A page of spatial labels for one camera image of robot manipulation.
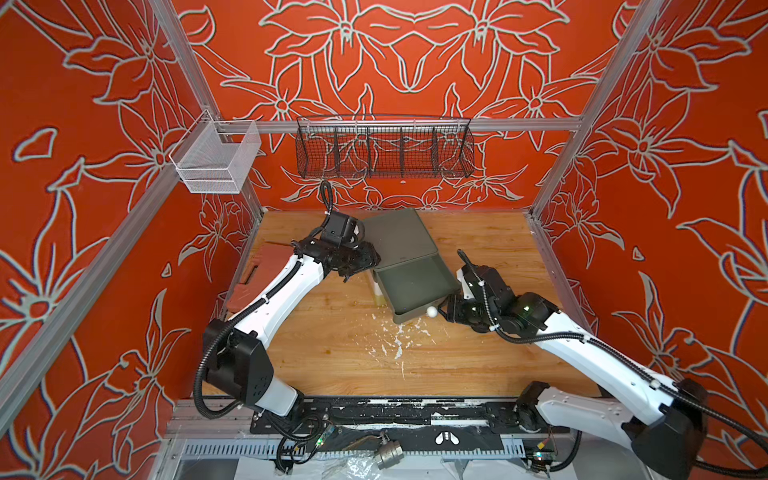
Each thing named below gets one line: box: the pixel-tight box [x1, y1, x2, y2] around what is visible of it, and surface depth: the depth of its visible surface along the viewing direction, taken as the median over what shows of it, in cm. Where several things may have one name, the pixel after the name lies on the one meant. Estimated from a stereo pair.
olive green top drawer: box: [372, 253, 461, 324], surface depth 83 cm
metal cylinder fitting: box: [378, 440, 405, 470], surface depth 67 cm
